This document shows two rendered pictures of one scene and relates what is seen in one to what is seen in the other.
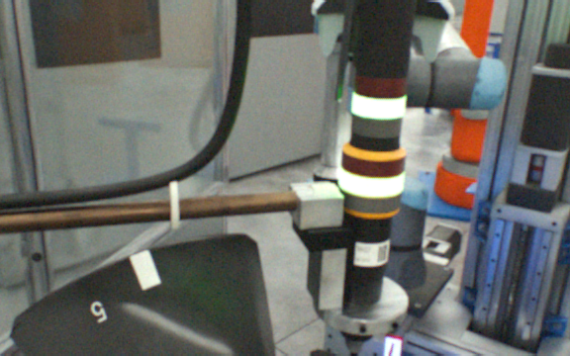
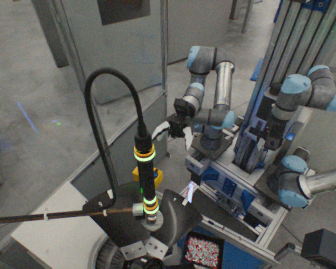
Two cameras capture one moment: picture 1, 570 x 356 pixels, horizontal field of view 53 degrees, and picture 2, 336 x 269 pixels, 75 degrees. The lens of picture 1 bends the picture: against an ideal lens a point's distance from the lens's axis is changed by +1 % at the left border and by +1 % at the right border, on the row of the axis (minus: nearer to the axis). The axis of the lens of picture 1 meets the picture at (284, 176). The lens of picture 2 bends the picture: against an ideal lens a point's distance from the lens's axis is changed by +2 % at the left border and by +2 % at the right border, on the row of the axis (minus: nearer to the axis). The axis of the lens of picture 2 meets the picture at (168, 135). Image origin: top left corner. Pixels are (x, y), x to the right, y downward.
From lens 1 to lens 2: 0.51 m
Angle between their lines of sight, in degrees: 27
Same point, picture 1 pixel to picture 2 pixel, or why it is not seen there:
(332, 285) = (143, 222)
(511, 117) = (257, 101)
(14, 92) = not seen: hidden behind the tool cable
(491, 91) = (228, 125)
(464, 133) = not seen: hidden behind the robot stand
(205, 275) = (125, 194)
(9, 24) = (81, 74)
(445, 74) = (213, 119)
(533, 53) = (269, 82)
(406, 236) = (213, 136)
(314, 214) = (136, 214)
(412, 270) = (215, 145)
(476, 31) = not seen: outside the picture
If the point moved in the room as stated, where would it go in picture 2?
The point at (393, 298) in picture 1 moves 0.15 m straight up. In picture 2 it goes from (159, 221) to (157, 199)
